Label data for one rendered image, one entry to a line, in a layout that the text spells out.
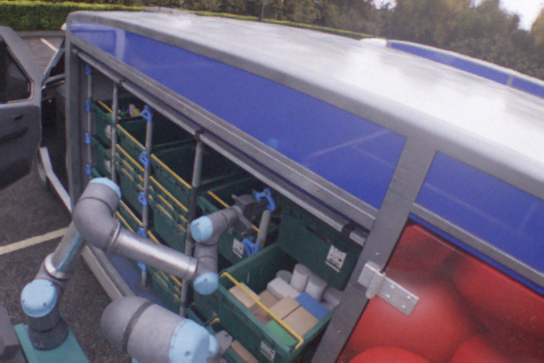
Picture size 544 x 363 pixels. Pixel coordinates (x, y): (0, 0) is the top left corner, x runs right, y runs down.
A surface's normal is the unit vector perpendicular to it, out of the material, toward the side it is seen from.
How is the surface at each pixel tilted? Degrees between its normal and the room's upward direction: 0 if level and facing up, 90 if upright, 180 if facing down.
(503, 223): 90
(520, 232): 90
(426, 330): 90
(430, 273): 90
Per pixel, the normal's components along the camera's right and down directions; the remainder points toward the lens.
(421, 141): -0.67, 0.18
